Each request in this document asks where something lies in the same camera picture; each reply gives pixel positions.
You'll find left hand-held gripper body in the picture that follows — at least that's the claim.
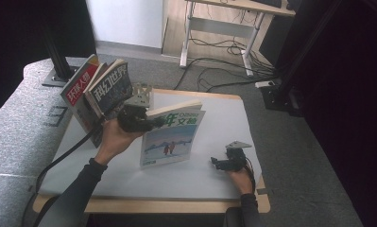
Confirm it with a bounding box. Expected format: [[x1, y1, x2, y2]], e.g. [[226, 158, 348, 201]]
[[116, 91, 155, 133]]

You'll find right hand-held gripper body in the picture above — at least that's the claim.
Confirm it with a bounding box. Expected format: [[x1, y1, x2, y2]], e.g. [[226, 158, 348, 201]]
[[220, 140, 253, 173]]

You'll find beige expandable book rack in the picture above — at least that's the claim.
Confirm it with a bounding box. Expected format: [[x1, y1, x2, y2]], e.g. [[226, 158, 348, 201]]
[[130, 82, 154, 99]]

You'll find dark blue cover magazine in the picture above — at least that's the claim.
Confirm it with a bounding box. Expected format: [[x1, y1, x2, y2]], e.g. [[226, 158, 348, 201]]
[[83, 58, 134, 120]]

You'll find red-brown cover magazine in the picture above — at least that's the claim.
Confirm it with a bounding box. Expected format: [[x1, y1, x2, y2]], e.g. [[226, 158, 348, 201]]
[[82, 61, 110, 96]]

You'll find portrait cover magazine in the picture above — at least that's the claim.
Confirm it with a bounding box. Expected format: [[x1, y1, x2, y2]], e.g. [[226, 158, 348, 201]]
[[60, 54, 104, 149]]

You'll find person's right hand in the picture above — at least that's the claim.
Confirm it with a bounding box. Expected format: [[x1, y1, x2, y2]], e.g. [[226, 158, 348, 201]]
[[228, 168, 255, 196]]

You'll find person's left hand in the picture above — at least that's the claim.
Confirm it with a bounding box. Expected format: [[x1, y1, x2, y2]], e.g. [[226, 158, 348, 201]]
[[94, 117, 146, 166]]

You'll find light grey table mat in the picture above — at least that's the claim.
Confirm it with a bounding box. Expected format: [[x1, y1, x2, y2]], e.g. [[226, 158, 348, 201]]
[[38, 91, 263, 201]]

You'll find black chair armrest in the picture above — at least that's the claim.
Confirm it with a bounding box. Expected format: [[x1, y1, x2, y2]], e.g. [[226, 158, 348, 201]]
[[223, 206, 245, 227]]

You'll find black metal stand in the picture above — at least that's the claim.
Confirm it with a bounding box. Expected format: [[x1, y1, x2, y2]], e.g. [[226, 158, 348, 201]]
[[260, 0, 345, 118], [42, 25, 83, 88]]

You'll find light wooden table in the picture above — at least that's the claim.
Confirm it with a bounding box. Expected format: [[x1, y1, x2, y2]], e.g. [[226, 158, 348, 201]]
[[32, 88, 271, 215]]

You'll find white power strip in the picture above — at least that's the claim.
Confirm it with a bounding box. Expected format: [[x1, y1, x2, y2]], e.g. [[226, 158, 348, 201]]
[[254, 79, 277, 89]]

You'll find wooden desk with white legs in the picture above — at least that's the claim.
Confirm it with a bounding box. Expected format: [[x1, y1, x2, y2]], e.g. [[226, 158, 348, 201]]
[[180, 0, 297, 78]]

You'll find black curtain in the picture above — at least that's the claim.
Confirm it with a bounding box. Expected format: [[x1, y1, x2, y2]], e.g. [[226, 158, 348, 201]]
[[258, 0, 377, 227], [0, 0, 97, 125]]

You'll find black keyboard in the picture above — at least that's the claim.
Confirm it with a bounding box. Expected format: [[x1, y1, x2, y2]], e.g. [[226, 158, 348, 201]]
[[251, 0, 283, 9]]

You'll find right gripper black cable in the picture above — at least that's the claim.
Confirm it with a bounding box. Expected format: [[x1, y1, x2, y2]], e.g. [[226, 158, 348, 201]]
[[245, 157, 259, 192]]

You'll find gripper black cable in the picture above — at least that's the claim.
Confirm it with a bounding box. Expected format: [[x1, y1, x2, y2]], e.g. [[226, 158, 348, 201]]
[[20, 121, 106, 227], [245, 157, 259, 192]]

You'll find black floor cable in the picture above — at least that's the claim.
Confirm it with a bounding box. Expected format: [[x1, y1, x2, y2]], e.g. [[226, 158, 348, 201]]
[[197, 67, 280, 94], [173, 56, 277, 92]]

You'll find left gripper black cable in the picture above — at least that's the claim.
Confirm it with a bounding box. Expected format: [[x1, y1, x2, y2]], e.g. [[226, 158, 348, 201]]
[[20, 121, 106, 227]]

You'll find black hanging cable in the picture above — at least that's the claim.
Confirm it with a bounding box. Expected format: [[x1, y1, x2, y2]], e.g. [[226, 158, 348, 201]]
[[189, 37, 252, 57]]

